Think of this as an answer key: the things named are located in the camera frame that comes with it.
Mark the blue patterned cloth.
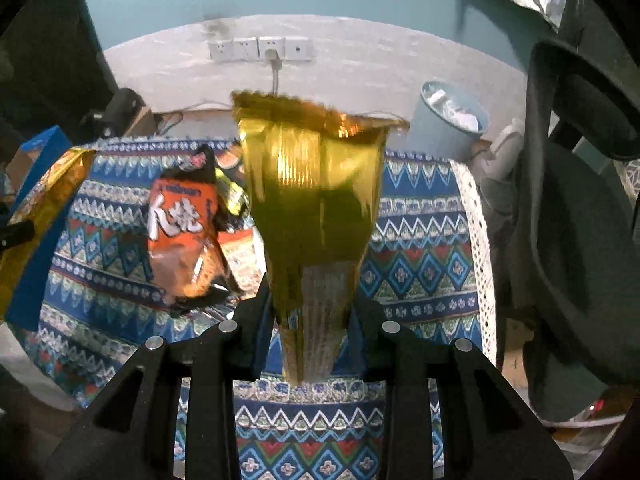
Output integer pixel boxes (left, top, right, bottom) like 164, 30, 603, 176
10, 135, 498, 480

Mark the white wall socket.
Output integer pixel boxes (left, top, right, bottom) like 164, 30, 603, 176
208, 40, 235, 64
257, 36, 286, 61
284, 36, 313, 61
233, 37, 259, 62

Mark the black hanging cloth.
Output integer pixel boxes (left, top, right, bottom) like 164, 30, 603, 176
0, 0, 116, 128

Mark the gold long snack packet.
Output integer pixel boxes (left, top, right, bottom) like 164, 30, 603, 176
231, 89, 408, 386

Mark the white plastic appliance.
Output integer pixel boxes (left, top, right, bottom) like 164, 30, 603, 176
480, 119, 526, 196

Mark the black floor cable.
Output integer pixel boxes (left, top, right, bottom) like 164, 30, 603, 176
157, 110, 186, 136

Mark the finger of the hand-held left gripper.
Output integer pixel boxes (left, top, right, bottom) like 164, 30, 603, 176
0, 221, 36, 251

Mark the yellow orange long snack packet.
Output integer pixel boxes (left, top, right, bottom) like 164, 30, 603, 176
0, 147, 97, 321

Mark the grey plug cable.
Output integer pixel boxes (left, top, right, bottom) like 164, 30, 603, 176
265, 49, 283, 96

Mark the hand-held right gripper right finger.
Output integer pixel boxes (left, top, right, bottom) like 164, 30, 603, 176
345, 295, 573, 480

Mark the small black yellow snack packet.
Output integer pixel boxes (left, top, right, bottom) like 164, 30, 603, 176
215, 167, 251, 216

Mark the clear orange snack packet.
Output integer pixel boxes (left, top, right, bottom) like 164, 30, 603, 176
220, 230, 266, 291

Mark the black camera device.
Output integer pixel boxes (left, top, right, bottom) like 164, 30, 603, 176
80, 87, 146, 138

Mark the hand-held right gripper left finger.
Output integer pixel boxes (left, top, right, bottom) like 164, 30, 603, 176
45, 275, 273, 480

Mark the small brown cardboard box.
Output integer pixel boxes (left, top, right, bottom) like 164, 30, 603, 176
122, 106, 163, 138

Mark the dark office chair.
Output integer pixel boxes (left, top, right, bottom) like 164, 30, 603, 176
500, 37, 640, 423

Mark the blue cardboard box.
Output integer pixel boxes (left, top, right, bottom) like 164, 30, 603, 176
5, 126, 73, 333

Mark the pale blue trash bin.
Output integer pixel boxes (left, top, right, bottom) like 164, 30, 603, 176
407, 80, 490, 163

